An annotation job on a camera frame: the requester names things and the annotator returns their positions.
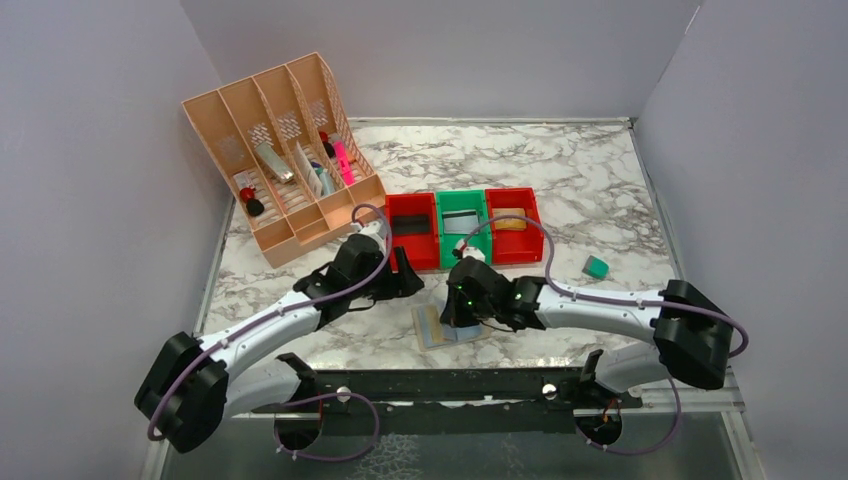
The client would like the beige card holder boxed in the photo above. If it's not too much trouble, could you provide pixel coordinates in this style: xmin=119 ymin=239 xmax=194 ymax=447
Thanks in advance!
xmin=411 ymin=304 xmax=491 ymax=352

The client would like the grey striped credit card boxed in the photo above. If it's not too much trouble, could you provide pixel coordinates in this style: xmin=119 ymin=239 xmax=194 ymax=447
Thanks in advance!
xmin=441 ymin=324 xmax=485 ymax=344

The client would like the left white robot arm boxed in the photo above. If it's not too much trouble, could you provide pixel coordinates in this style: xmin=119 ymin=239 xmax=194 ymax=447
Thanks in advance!
xmin=134 ymin=221 xmax=424 ymax=453

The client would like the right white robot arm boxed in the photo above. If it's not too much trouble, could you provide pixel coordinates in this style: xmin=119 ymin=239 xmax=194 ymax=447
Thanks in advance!
xmin=440 ymin=256 xmax=734 ymax=393

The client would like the gold credit card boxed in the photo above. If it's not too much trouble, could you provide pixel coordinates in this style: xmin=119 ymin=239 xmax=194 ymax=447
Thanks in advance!
xmin=419 ymin=305 xmax=445 ymax=348

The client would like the black card in bin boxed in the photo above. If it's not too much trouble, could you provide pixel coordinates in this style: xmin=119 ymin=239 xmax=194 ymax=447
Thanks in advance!
xmin=390 ymin=214 xmax=432 ymax=236

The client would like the grey card in bin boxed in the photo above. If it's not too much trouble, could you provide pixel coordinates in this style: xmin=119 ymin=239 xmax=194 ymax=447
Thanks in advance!
xmin=441 ymin=210 xmax=480 ymax=235

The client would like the gold card in bin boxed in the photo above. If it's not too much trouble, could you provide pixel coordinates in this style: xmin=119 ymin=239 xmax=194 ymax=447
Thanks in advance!
xmin=492 ymin=208 xmax=527 ymax=231

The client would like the left red bin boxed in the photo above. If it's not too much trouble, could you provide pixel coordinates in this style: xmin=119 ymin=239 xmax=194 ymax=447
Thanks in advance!
xmin=385 ymin=192 xmax=440 ymax=271

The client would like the red bin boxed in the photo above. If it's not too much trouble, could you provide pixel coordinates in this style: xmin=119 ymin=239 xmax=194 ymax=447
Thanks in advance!
xmin=484 ymin=187 xmax=544 ymax=265
xmin=385 ymin=192 xmax=440 ymax=271

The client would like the right red bin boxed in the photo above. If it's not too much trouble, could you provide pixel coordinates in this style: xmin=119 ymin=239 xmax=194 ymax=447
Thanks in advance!
xmin=484 ymin=187 xmax=544 ymax=265

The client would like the pink highlighter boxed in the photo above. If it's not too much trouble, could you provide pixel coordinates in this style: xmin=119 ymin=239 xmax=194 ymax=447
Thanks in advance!
xmin=332 ymin=141 xmax=355 ymax=186

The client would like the silver stapler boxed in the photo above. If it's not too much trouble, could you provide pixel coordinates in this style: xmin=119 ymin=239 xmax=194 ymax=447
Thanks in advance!
xmin=255 ymin=141 xmax=294 ymax=183

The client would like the red and black stamp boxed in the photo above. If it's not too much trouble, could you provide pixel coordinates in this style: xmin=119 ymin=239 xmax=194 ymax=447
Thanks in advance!
xmin=239 ymin=187 xmax=265 ymax=218

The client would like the teal eraser block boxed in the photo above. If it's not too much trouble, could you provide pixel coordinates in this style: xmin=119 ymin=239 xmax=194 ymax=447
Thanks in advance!
xmin=582 ymin=256 xmax=610 ymax=280

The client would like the peach desk file organizer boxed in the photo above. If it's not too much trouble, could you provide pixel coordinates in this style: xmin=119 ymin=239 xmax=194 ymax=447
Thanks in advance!
xmin=182 ymin=53 xmax=386 ymax=268

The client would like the black mounting rail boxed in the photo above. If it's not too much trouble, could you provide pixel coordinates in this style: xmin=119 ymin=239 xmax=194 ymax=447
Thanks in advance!
xmin=253 ymin=354 xmax=642 ymax=436

